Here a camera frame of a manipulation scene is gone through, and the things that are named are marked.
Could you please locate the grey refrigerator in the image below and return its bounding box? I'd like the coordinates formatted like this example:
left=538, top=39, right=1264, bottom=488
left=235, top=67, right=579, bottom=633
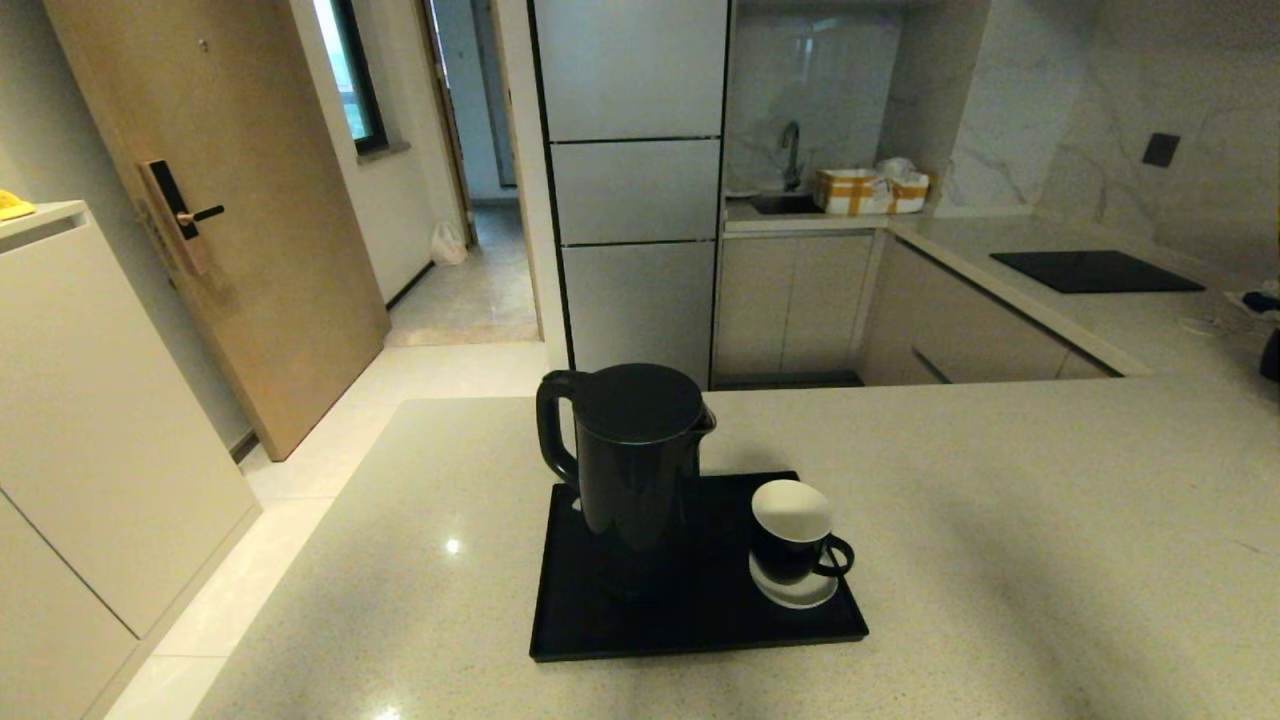
left=527, top=0, right=734, bottom=391

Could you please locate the black induction cooktop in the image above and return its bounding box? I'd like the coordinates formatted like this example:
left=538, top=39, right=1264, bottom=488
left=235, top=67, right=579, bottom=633
left=990, top=249, right=1207, bottom=295

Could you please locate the black cup white inside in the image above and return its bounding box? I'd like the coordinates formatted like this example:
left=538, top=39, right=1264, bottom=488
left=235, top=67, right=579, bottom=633
left=750, top=479, right=857, bottom=587

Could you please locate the cardboard box with yellow tape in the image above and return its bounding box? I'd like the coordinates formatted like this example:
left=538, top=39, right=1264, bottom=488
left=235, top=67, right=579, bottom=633
left=812, top=167, right=931, bottom=217

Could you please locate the black bronze door lock handle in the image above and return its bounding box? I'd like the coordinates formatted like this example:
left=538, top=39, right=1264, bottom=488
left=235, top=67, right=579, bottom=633
left=137, top=158, right=226, bottom=278

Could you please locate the beige cabinet under sink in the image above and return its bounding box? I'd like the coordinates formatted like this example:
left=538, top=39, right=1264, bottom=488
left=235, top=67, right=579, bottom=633
left=712, top=232, right=886, bottom=386

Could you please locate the black electric kettle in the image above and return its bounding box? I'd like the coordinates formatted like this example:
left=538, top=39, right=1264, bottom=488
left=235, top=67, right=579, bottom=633
left=535, top=362, right=718, bottom=586

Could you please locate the white saucer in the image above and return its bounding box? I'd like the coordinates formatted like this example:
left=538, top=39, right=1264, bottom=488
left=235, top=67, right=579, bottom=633
left=748, top=552, right=840, bottom=610

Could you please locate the light wooden door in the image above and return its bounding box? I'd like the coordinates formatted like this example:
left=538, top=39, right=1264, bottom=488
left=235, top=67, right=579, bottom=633
left=42, top=0, right=392, bottom=463

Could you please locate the black rectangular serving tray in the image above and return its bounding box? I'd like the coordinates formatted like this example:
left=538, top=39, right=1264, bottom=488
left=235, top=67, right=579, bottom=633
left=529, top=470, right=870, bottom=664

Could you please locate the beige cabinet under cooktop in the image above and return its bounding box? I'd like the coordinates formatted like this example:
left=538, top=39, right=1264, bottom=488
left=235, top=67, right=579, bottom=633
left=858, top=235, right=1116, bottom=387

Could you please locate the white storage cabinet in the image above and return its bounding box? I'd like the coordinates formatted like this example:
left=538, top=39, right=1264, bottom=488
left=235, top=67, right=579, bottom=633
left=0, top=200, right=263, bottom=720

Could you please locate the wooden door frame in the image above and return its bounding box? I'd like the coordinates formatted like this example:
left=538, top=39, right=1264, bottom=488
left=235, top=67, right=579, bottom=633
left=418, top=0, right=479, bottom=248

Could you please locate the dark framed window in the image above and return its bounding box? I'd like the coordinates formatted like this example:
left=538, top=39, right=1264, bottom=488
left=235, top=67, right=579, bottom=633
left=312, top=0, right=389, bottom=156

